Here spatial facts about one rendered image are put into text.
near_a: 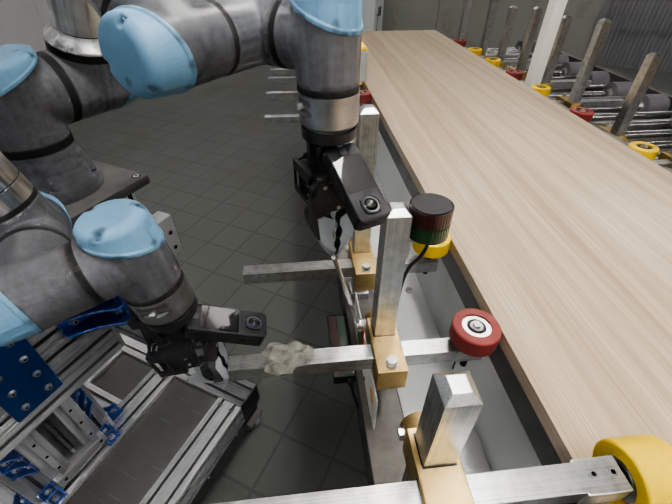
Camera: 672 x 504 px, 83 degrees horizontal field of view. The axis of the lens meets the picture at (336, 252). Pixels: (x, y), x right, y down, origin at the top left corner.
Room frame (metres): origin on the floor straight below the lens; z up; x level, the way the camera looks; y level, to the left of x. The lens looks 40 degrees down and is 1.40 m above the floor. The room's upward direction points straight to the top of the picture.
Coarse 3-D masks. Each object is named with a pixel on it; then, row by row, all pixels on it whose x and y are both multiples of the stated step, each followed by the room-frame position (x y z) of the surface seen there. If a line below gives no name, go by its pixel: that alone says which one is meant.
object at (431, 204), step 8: (416, 200) 0.44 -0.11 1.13; (424, 200) 0.44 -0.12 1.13; (432, 200) 0.44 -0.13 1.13; (440, 200) 0.44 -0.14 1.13; (448, 200) 0.44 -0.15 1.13; (416, 208) 0.42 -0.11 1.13; (424, 208) 0.42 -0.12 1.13; (432, 208) 0.42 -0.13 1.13; (440, 208) 0.42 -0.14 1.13; (448, 208) 0.42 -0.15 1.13; (408, 248) 0.41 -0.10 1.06; (424, 248) 0.43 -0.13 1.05
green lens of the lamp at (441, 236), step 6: (414, 228) 0.42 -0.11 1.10; (414, 234) 0.41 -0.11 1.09; (420, 234) 0.41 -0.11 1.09; (426, 234) 0.41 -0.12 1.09; (432, 234) 0.40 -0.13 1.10; (438, 234) 0.41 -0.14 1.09; (444, 234) 0.41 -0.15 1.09; (414, 240) 0.41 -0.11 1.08; (420, 240) 0.41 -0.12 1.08; (426, 240) 0.41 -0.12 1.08; (432, 240) 0.40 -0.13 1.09; (438, 240) 0.41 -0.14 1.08; (444, 240) 0.41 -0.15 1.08
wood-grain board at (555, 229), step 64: (384, 64) 2.13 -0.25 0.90; (448, 64) 2.13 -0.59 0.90; (448, 128) 1.27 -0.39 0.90; (512, 128) 1.27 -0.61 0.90; (576, 128) 1.27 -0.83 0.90; (448, 192) 0.84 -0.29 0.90; (512, 192) 0.84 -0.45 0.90; (576, 192) 0.84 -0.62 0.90; (640, 192) 0.84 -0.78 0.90; (512, 256) 0.59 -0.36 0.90; (576, 256) 0.59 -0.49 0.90; (640, 256) 0.59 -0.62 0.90; (512, 320) 0.42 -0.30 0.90; (576, 320) 0.42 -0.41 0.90; (640, 320) 0.42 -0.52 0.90; (576, 384) 0.30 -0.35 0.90; (640, 384) 0.30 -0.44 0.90; (576, 448) 0.21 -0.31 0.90
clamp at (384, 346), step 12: (372, 336) 0.41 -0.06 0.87; (384, 336) 0.41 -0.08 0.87; (396, 336) 0.41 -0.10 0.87; (372, 348) 0.39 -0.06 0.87; (384, 348) 0.39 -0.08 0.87; (396, 348) 0.39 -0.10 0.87; (384, 360) 0.36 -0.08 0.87; (384, 372) 0.34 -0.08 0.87; (396, 372) 0.34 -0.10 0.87; (384, 384) 0.34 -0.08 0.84; (396, 384) 0.34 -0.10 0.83
